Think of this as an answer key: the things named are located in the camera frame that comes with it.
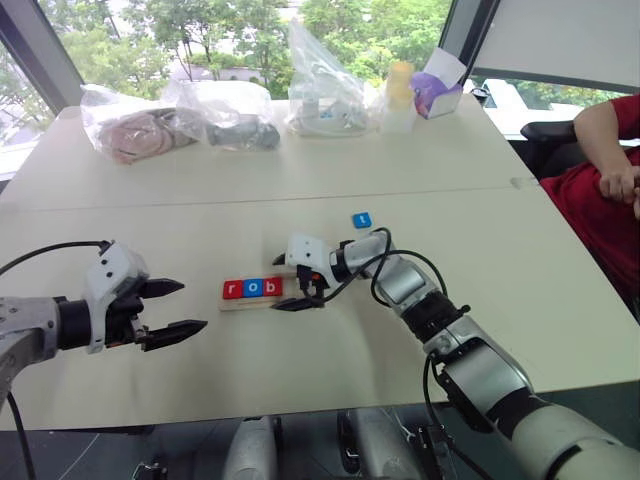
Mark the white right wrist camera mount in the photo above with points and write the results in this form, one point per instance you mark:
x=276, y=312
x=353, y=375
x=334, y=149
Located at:
x=307, y=250

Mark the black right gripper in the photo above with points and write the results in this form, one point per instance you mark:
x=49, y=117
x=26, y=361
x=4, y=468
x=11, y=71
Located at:
x=311, y=285

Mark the white bottle yellow cap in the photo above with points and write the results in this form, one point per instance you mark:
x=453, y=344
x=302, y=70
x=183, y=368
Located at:
x=399, y=90

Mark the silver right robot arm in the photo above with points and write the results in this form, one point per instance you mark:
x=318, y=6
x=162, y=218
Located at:
x=475, y=360

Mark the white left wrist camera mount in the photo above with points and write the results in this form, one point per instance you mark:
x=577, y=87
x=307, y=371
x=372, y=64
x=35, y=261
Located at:
x=107, y=270

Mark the wooden letter tray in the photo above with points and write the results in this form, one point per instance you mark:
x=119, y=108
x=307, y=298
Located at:
x=252, y=302

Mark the blue letter o block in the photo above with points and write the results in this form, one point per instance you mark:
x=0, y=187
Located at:
x=253, y=288

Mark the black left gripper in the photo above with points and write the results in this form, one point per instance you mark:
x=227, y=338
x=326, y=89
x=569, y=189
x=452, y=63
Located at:
x=122, y=312

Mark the silver rounded robot leg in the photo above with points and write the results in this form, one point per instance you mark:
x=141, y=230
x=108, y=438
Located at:
x=380, y=445
x=252, y=450

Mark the black office chair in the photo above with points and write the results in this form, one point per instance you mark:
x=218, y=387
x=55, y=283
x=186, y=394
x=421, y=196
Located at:
x=550, y=137

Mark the plastic bag with white items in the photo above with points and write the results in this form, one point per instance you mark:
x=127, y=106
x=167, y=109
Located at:
x=320, y=95

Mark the red letter r block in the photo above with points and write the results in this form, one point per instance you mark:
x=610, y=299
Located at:
x=233, y=289

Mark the purple tissue box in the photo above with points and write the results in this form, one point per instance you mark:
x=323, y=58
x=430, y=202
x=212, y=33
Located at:
x=434, y=95

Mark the person's right forearm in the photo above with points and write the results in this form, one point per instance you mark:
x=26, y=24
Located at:
x=602, y=140

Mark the person's left hand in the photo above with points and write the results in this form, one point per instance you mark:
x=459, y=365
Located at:
x=637, y=205

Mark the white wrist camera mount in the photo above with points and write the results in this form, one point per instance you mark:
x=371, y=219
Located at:
x=107, y=270
x=307, y=250

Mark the person's red shirt torso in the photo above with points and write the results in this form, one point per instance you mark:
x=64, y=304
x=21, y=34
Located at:
x=595, y=220

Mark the person's right hand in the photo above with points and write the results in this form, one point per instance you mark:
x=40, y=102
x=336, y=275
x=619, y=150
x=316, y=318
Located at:
x=620, y=184

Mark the red letter b block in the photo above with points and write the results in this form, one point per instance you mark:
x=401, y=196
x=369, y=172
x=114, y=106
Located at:
x=272, y=287

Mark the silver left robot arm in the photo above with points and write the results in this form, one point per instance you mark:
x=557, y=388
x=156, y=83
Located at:
x=22, y=325

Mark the blue letter t block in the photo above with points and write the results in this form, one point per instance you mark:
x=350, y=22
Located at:
x=362, y=221

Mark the plastic bag with pink contents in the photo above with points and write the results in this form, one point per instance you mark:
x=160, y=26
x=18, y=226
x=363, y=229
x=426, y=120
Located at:
x=135, y=132

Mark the plastic bag with grey object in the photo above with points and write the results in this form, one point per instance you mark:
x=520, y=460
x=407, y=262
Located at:
x=235, y=127

